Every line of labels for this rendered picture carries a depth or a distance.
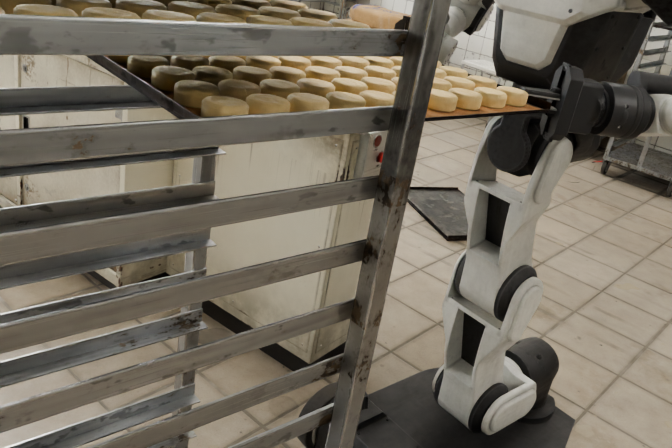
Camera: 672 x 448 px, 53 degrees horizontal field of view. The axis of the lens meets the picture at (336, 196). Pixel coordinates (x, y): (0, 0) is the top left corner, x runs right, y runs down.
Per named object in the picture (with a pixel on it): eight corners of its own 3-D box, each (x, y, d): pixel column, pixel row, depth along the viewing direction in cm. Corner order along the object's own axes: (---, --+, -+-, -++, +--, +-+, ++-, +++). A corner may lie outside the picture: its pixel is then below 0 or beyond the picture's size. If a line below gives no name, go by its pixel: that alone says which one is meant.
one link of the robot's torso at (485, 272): (482, 280, 171) (517, 107, 150) (539, 315, 159) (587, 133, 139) (441, 300, 162) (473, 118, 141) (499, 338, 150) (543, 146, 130)
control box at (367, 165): (351, 177, 186) (360, 129, 181) (398, 162, 205) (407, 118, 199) (362, 181, 184) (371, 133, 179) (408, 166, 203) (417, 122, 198)
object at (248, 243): (161, 292, 245) (178, 48, 211) (229, 265, 271) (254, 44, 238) (305, 388, 209) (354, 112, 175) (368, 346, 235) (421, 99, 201)
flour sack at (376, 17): (342, 21, 587) (345, 2, 580) (368, 20, 620) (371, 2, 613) (412, 40, 551) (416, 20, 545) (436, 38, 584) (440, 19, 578)
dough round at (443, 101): (458, 114, 92) (461, 100, 91) (422, 109, 91) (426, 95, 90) (451, 105, 96) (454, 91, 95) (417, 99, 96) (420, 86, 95)
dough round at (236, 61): (208, 75, 89) (209, 60, 88) (207, 66, 93) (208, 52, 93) (245, 79, 90) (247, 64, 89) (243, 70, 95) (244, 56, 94)
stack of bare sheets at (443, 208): (396, 191, 378) (397, 186, 376) (457, 191, 393) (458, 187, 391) (447, 241, 327) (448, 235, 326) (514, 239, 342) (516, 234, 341)
